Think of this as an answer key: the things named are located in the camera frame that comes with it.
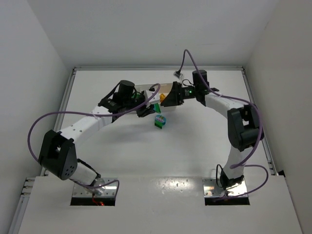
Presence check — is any yellow round face lego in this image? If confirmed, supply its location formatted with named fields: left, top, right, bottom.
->
left=159, top=94, right=166, bottom=102

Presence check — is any green lego plate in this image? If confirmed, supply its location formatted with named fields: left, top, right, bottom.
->
left=154, top=103, right=161, bottom=114

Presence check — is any teal frog lily lego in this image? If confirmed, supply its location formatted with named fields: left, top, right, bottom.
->
left=155, top=115, right=166, bottom=125

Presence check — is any green curved lego brick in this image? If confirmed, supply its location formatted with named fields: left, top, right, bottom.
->
left=154, top=120, right=166, bottom=129

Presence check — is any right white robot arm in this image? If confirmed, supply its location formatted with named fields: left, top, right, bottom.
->
left=161, top=70, right=263, bottom=190

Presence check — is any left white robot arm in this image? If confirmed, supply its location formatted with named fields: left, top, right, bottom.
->
left=38, top=80, right=160, bottom=190

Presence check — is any white three-compartment tray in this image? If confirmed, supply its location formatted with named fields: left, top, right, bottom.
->
left=135, top=83, right=176, bottom=113

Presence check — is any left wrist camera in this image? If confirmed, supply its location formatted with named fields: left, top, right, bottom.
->
left=143, top=90, right=160, bottom=107

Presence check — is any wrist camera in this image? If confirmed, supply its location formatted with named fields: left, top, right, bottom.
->
left=143, top=90, right=160, bottom=107
left=173, top=71, right=184, bottom=82

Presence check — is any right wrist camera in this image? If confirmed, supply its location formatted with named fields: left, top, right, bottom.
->
left=173, top=71, right=184, bottom=82

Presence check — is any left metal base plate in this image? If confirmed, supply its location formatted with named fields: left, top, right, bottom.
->
left=72, top=178, right=119, bottom=198

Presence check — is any metal base plate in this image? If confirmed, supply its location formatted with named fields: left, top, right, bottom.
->
left=72, top=178, right=119, bottom=198
left=202, top=177, right=247, bottom=198

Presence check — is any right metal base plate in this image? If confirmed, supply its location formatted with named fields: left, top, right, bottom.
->
left=202, top=177, right=247, bottom=198

